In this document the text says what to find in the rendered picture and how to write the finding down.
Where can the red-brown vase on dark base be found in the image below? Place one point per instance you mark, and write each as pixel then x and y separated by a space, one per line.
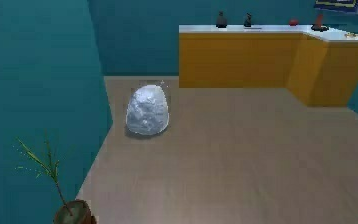
pixel 319 23

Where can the yellow counter with white top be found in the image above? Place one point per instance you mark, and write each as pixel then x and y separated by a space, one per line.
pixel 253 60

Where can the dark grey bottle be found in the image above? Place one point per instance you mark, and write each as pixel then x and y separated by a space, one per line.
pixel 221 20

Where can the potted green house plant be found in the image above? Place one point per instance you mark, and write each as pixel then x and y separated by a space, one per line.
pixel 73 211

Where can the red apple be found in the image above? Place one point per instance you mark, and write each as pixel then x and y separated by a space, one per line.
pixel 293 22

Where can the small yellow thing on counter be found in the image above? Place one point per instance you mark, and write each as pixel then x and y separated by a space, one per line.
pixel 350 34

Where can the framed blue picture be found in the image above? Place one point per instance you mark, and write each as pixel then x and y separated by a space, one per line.
pixel 340 5

